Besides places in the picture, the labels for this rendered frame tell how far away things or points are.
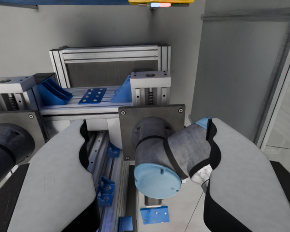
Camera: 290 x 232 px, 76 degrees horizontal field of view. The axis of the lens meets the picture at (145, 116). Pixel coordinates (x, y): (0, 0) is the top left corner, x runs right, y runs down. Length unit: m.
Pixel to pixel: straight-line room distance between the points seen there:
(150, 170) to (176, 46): 1.30
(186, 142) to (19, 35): 1.62
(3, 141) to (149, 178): 0.47
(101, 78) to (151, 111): 0.90
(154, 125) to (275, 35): 0.52
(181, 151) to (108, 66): 1.08
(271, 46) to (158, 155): 0.57
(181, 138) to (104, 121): 0.37
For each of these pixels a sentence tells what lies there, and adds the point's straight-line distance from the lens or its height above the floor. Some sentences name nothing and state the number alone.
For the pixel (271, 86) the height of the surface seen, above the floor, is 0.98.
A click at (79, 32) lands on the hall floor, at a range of 1.66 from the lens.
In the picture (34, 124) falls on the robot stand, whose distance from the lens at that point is 0.73.
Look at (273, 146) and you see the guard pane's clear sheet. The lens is 0.82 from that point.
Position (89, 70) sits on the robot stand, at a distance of 1.47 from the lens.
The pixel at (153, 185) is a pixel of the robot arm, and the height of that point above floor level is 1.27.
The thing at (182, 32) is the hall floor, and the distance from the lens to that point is 1.63.
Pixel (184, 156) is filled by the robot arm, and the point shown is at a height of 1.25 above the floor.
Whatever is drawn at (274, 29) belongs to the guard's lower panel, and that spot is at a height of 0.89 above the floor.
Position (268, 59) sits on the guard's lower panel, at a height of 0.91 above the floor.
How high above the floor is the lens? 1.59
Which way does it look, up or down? 62 degrees down
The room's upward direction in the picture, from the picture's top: 178 degrees clockwise
